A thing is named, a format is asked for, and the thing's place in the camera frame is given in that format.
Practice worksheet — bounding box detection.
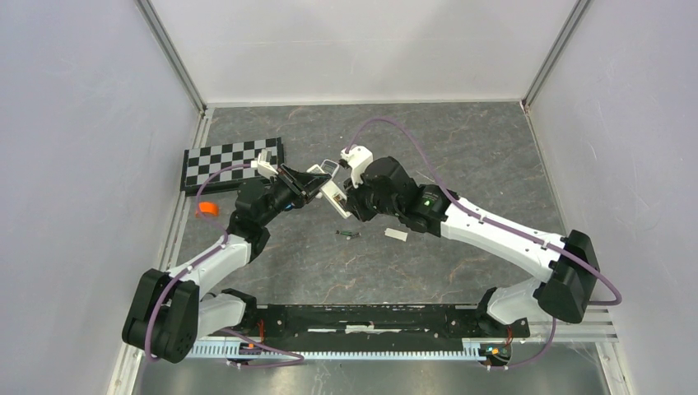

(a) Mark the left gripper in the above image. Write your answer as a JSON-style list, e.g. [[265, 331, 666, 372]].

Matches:
[[258, 164, 332, 226]]

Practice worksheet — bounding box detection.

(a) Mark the white long remote control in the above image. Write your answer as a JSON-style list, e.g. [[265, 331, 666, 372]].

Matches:
[[308, 164, 351, 219]]

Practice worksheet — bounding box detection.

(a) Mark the white battery cover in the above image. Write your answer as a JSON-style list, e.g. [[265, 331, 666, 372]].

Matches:
[[384, 228, 408, 242]]

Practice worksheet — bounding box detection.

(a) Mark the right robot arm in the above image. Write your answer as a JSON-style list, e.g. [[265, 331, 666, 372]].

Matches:
[[341, 156, 599, 336]]

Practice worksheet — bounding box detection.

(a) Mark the grey white remote control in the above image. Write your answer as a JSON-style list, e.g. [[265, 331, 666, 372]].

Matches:
[[319, 159, 340, 177]]

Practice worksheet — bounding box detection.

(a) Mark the green tipped AAA battery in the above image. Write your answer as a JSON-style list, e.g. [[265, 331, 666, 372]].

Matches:
[[336, 230, 361, 239]]

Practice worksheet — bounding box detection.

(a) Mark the black white checkerboard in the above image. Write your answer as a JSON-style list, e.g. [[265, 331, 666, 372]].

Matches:
[[180, 137, 285, 196]]

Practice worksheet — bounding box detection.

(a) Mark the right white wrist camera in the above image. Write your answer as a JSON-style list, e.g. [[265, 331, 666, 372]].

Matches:
[[340, 145, 374, 188]]

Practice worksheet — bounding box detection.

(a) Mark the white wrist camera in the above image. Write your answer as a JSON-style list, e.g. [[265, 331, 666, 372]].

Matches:
[[255, 149, 278, 180], [340, 145, 374, 188]]

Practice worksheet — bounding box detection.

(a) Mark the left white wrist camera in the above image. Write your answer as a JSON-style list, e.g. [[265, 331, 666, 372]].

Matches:
[[255, 149, 278, 180]]

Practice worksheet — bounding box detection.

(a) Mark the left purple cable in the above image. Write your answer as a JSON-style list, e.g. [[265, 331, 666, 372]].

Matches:
[[143, 163, 263, 364]]

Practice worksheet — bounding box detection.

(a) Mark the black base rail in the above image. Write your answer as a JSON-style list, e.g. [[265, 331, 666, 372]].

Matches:
[[234, 304, 531, 352]]

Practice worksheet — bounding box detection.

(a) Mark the white slotted cable duct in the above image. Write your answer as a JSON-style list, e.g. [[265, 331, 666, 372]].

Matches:
[[187, 337, 486, 362]]

